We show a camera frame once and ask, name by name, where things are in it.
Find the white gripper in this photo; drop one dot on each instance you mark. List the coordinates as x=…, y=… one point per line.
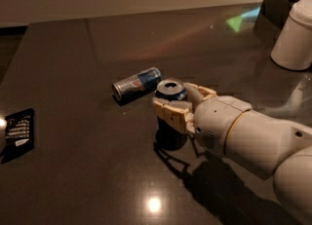
x=216, y=120

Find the silver blue red bull can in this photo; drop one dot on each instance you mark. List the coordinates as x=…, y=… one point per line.
x=137, y=84

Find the white cylindrical canister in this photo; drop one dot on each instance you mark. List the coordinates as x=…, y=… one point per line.
x=293, y=49

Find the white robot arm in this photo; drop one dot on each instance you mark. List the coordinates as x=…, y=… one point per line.
x=280, y=149

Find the blue pepsi can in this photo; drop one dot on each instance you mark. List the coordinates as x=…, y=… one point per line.
x=168, y=102

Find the black snack packet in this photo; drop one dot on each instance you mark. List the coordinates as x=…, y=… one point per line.
x=19, y=128

